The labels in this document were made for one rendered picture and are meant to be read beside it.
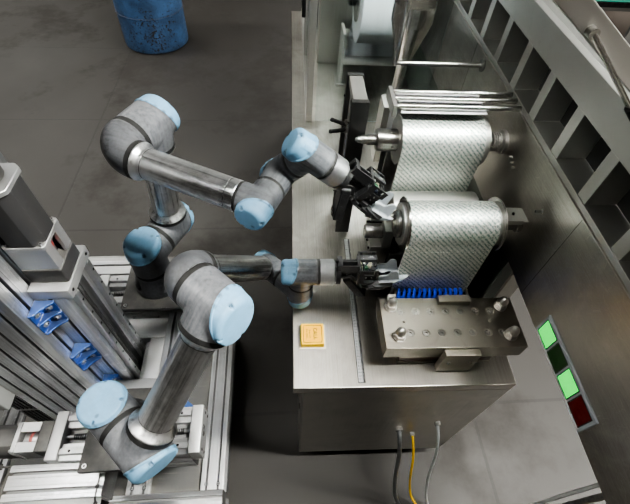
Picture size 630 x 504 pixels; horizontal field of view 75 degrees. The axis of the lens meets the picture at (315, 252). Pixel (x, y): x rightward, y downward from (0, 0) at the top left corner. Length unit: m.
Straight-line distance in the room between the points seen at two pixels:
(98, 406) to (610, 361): 1.12
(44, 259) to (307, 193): 0.99
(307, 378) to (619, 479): 0.73
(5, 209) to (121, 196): 2.24
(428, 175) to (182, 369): 0.85
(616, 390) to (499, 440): 1.37
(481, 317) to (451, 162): 0.46
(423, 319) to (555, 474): 1.35
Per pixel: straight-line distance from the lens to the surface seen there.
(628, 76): 0.76
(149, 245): 1.37
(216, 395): 1.96
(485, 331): 1.28
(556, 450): 2.45
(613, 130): 1.02
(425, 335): 1.21
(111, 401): 1.15
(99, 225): 3.02
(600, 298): 1.01
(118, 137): 1.09
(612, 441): 1.05
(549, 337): 1.15
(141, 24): 4.64
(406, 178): 1.26
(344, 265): 1.14
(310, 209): 1.61
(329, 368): 1.26
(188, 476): 1.92
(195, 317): 0.88
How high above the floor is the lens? 2.06
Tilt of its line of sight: 52 degrees down
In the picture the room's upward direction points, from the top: 4 degrees clockwise
